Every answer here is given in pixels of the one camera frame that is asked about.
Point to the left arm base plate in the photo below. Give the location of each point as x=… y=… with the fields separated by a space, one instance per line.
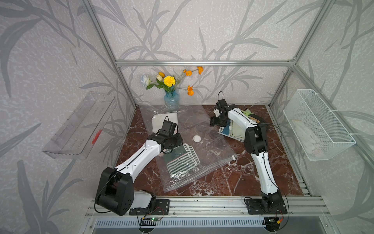
x=156 y=207

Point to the green garden fork wooden handle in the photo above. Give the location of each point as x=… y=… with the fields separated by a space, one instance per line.
x=253 y=117

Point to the circuit board with wires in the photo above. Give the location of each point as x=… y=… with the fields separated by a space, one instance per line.
x=146 y=221
x=272 y=224

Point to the green white striped towel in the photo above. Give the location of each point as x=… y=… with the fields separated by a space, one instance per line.
x=181 y=160

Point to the left circuit board with wires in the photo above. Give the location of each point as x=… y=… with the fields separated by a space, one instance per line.
x=146 y=221

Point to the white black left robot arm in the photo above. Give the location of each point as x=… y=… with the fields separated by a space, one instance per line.
x=116 y=191

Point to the blue white striped towel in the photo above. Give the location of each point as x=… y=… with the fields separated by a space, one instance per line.
x=225 y=131

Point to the aluminium frame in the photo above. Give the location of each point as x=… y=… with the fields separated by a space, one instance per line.
x=265 y=52

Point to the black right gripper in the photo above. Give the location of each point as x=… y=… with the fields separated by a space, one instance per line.
x=213 y=122

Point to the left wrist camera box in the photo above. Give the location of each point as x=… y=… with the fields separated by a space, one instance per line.
x=168 y=128

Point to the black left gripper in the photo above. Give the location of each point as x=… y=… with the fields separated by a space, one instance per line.
x=179 y=140

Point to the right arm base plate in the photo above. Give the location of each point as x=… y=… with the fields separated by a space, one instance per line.
x=265 y=207

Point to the clear plastic vacuum bag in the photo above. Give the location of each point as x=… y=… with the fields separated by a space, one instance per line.
x=213 y=150

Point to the white wire mesh basket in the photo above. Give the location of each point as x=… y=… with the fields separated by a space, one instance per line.
x=307 y=106

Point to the artificial flower bouquet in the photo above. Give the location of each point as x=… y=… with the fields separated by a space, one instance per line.
x=170 y=83

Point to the cream towel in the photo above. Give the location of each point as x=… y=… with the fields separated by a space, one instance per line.
x=236 y=132

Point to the clear plastic wall shelf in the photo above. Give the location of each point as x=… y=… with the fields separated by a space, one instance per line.
x=76 y=137

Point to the right circuit board with wires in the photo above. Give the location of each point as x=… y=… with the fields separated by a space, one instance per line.
x=272 y=224

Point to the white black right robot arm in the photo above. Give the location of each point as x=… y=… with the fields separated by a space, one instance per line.
x=255 y=143

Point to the white vacuum bag valve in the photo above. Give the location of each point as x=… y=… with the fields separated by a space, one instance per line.
x=197 y=138

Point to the white cloth in basket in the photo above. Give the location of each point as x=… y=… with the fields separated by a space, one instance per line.
x=307 y=137

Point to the blue glass vase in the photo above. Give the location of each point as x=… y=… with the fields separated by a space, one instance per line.
x=172 y=99

